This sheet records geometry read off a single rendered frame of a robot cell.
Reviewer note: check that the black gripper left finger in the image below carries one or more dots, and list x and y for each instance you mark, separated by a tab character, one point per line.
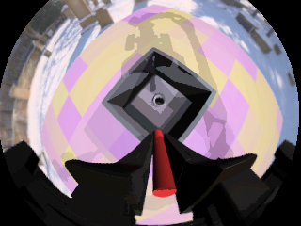
128	177

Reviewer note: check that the red peg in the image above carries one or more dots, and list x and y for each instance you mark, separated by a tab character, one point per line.
163	183

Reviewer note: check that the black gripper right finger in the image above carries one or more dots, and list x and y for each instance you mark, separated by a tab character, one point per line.
195	175

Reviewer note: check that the grey square plate with hole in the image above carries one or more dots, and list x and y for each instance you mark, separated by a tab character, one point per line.
158	90

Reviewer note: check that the grey open box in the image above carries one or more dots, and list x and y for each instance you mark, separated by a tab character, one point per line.
198	92

